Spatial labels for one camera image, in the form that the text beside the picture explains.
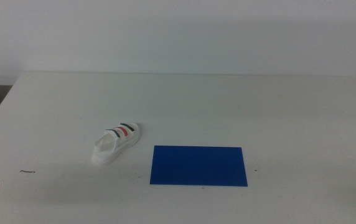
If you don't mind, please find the white strappy sandal shoe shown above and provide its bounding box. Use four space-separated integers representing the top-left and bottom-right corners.
91 122 142 166

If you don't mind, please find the blue rectangular mat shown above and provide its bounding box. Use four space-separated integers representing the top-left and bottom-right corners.
149 145 248 187

